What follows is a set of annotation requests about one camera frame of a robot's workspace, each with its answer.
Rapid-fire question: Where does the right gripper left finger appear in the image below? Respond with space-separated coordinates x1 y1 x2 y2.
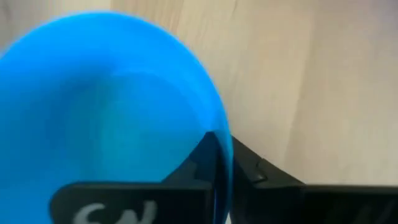
49 131 218 224

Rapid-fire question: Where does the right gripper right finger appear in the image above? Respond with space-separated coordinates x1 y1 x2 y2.
230 135 398 224

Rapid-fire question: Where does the blue plastic mini bowl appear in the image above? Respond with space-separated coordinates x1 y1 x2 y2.
0 11 234 224

